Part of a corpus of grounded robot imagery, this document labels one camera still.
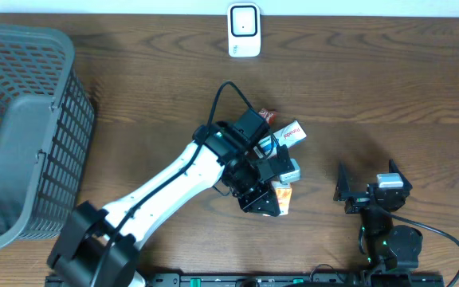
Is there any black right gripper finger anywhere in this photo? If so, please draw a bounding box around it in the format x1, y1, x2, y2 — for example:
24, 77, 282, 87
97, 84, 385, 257
333, 163, 370, 202
388, 159, 402, 175

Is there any orange tissue pack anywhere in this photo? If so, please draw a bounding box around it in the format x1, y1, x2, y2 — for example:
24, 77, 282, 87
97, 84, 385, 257
261, 181, 292, 217

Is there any red snack wrapper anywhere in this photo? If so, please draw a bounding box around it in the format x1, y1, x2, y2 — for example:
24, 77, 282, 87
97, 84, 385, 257
258, 108, 277, 125

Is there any white Panadol box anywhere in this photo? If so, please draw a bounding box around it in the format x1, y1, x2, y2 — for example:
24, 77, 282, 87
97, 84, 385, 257
253, 120, 307, 158

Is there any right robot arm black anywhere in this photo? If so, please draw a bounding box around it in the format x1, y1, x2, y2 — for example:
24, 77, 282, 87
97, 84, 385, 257
333, 159, 422, 273

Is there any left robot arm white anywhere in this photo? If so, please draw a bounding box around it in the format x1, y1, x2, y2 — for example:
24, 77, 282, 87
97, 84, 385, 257
47, 108, 300, 286

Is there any white barcode scanner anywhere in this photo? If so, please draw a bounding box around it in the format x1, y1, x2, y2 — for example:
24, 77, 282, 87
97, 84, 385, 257
227, 2, 261, 57

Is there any grey plastic basket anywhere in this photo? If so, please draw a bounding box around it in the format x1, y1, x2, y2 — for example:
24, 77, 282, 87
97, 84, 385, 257
0, 24, 95, 249

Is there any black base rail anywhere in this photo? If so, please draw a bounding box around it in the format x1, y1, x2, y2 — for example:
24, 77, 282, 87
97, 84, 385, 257
146, 272, 445, 287

